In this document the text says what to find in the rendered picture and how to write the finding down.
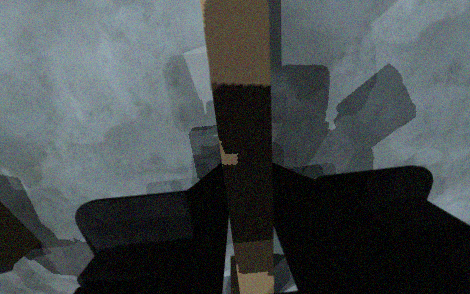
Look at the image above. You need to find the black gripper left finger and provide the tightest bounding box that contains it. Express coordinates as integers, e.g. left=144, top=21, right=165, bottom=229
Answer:
left=75, top=162, right=229, bottom=294

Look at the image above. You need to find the long brown wooden rail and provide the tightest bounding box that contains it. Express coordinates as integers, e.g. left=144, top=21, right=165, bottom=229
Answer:
left=200, top=0, right=274, bottom=294

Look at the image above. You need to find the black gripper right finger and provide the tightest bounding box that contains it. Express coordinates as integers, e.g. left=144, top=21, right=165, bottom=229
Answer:
left=272, top=162, right=433, bottom=290

